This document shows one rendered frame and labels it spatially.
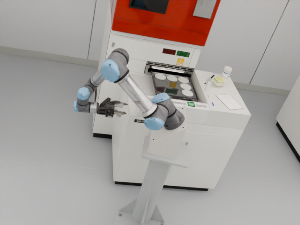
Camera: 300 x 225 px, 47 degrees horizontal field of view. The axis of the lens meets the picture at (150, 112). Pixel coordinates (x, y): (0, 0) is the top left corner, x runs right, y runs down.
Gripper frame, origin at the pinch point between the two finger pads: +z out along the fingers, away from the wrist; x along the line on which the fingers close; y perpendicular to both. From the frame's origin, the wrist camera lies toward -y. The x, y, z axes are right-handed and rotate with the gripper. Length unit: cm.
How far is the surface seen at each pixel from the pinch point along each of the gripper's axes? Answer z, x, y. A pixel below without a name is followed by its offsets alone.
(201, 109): 61, -4, -13
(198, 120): 62, -15, -13
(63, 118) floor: -45, -93, -109
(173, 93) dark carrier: 45, -9, -40
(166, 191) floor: 54, -100, -15
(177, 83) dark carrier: 52, -9, -57
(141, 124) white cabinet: 17.5, -24.1, -14.5
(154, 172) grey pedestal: 25, -39, 23
